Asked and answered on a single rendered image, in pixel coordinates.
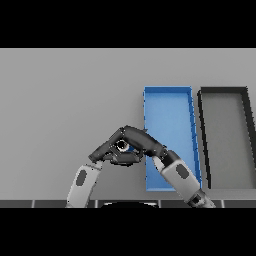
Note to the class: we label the blue bin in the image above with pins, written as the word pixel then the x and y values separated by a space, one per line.
pixel 169 133

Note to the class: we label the dark grey bin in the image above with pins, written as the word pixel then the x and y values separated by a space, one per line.
pixel 230 140

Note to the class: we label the dark robot right hand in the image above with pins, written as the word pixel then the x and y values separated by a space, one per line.
pixel 143 141

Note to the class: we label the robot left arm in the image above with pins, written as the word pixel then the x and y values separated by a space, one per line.
pixel 81 185

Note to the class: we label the dark robot left hand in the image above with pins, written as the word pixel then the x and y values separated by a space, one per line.
pixel 106 148

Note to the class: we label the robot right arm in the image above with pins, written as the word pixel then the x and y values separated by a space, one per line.
pixel 181 180

